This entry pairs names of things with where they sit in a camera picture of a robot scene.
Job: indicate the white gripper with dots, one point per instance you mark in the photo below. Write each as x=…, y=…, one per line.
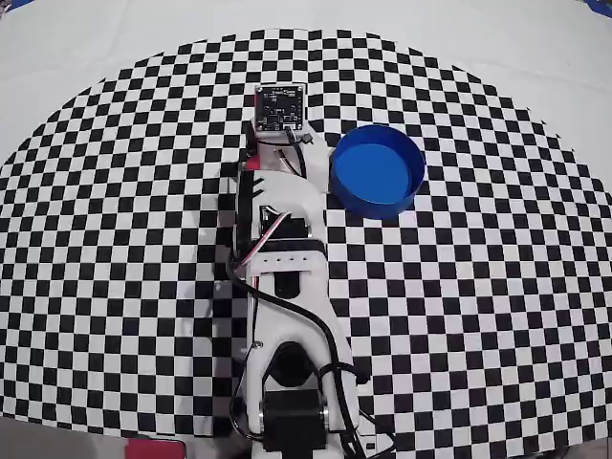
x=316, y=154

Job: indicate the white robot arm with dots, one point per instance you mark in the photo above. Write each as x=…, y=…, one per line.
x=291, y=311

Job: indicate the blue round box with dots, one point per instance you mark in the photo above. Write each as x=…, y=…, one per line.
x=378, y=167

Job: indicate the black white checkered cloth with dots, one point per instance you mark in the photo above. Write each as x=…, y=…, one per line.
x=95, y=239

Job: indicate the red flat object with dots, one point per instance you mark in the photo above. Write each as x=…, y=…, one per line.
x=155, y=450

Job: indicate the black camera circuit board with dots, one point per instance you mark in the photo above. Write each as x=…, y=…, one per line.
x=279, y=110

